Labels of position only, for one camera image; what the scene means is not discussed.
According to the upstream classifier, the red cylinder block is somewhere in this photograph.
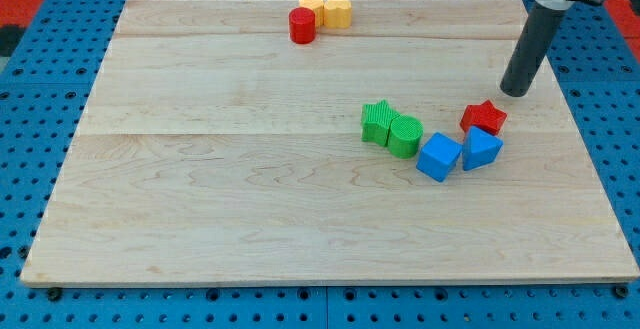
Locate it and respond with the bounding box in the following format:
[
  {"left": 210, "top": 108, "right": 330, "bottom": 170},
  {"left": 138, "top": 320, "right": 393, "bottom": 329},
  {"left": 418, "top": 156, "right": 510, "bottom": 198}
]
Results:
[{"left": 288, "top": 7, "right": 316, "bottom": 44}]

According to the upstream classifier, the blue triangle block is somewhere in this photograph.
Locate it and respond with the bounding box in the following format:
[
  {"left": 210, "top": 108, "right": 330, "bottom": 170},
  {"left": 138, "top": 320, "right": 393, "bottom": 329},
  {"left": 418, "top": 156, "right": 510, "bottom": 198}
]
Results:
[{"left": 463, "top": 126, "right": 504, "bottom": 171}]

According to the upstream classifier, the yellow hexagon block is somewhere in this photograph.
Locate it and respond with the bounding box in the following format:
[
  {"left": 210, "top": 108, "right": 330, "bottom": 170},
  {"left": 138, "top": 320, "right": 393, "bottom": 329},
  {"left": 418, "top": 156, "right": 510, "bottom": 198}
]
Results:
[{"left": 298, "top": 0, "right": 325, "bottom": 28}]

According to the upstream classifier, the light wooden board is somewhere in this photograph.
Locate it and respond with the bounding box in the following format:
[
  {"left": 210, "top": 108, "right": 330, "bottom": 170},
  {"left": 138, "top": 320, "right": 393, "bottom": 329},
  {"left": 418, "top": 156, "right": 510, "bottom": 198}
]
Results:
[{"left": 20, "top": 0, "right": 639, "bottom": 288}]

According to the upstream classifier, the green cylinder block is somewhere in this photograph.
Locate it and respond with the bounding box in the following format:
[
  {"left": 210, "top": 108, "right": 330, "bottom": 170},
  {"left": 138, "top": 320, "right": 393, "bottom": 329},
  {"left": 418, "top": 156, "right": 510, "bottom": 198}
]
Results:
[{"left": 387, "top": 115, "right": 423, "bottom": 159}]

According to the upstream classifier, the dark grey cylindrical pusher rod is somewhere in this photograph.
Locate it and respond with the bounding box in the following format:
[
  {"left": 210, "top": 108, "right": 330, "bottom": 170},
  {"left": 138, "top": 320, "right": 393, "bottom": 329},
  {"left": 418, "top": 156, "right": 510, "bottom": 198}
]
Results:
[{"left": 500, "top": 3, "right": 565, "bottom": 97}]

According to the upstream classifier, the red star block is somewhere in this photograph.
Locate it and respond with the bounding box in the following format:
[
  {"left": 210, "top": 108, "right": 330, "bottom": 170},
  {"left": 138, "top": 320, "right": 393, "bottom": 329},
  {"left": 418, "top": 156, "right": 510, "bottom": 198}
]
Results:
[{"left": 459, "top": 100, "right": 508, "bottom": 136}]

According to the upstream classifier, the green star block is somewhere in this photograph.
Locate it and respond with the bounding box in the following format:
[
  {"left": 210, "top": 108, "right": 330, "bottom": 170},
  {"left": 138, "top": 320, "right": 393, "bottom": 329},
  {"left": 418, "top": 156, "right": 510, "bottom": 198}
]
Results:
[{"left": 360, "top": 100, "right": 399, "bottom": 147}]

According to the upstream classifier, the blue cube block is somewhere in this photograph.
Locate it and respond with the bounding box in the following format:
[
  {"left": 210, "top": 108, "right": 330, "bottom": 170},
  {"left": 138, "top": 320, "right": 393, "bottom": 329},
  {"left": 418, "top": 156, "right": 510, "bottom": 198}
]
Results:
[{"left": 416, "top": 132, "right": 462, "bottom": 182}]

